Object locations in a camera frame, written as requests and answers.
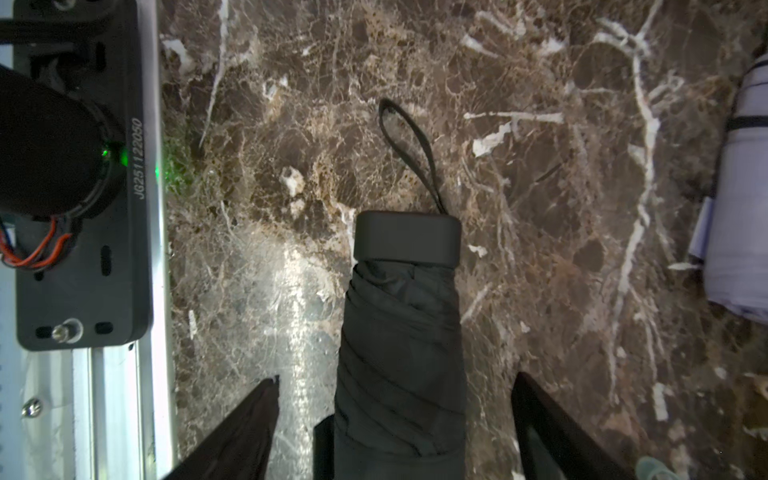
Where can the mint green folded umbrella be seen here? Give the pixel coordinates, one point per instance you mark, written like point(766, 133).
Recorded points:
point(650, 468)

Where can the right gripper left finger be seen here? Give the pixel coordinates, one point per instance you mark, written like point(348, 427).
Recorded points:
point(239, 448)

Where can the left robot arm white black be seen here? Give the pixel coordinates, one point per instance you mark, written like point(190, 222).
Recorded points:
point(60, 156)

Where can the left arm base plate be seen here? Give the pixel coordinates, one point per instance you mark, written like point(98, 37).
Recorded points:
point(84, 282)

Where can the purple umbrella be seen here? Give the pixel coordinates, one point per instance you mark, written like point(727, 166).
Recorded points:
point(731, 232)

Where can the black umbrella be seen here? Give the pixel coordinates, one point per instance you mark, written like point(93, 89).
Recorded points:
point(401, 388)

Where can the aluminium front rail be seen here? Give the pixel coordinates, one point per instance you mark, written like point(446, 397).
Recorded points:
point(107, 412)

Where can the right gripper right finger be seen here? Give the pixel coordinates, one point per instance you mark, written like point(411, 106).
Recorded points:
point(552, 445)

